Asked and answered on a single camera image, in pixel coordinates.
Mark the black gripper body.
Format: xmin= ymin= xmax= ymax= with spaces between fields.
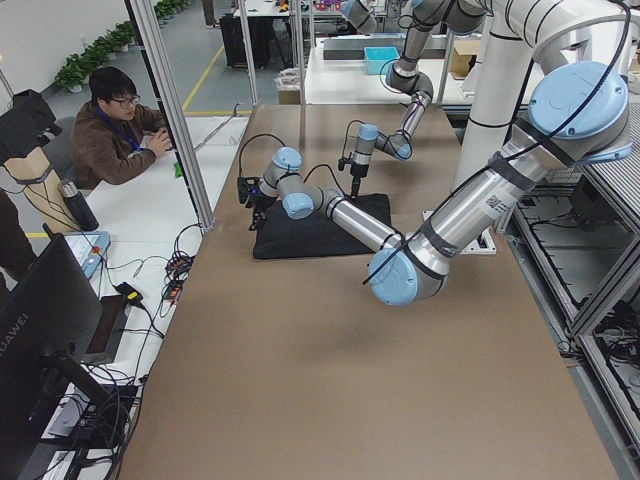
xmin=350 ymin=162 xmax=369 ymax=178
xmin=253 ymin=192 xmax=274 ymax=215

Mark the black printed t-shirt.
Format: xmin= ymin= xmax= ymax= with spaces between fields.
xmin=253 ymin=201 xmax=373 ymax=260

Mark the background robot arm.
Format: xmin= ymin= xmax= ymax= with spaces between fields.
xmin=341 ymin=0 xmax=377 ymax=34

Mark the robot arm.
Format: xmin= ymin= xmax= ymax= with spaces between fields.
xmin=349 ymin=1 xmax=485 ymax=198
xmin=242 ymin=61 xmax=631 ymax=306

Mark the black power strip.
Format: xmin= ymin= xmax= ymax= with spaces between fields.
xmin=162 ymin=250 xmax=195 ymax=305

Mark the blue plastic tray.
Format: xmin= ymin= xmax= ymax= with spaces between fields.
xmin=364 ymin=46 xmax=399 ymax=76

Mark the seated man brown jacket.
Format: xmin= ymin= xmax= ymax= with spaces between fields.
xmin=71 ymin=67 xmax=173 ymax=190

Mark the cardboard box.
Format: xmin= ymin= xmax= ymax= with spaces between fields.
xmin=449 ymin=39 xmax=481 ymax=78

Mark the blue grey teach pendant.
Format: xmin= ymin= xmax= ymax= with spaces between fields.
xmin=64 ymin=231 xmax=111 ymax=279

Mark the black thermos bottle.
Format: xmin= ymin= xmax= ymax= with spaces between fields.
xmin=58 ymin=180 xmax=99 ymax=231

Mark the black Huawei monitor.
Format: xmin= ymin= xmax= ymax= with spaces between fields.
xmin=1 ymin=234 xmax=108 ymax=479

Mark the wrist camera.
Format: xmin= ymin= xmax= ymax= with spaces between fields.
xmin=236 ymin=176 xmax=260 ymax=205
xmin=338 ymin=157 xmax=351 ymax=171

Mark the green handled long stick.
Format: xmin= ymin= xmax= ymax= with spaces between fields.
xmin=173 ymin=162 xmax=183 ymax=178

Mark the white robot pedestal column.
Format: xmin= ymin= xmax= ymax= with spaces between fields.
xmin=422 ymin=0 xmax=566 ymax=256

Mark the aluminium frame post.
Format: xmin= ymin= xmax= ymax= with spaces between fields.
xmin=124 ymin=0 xmax=214 ymax=232

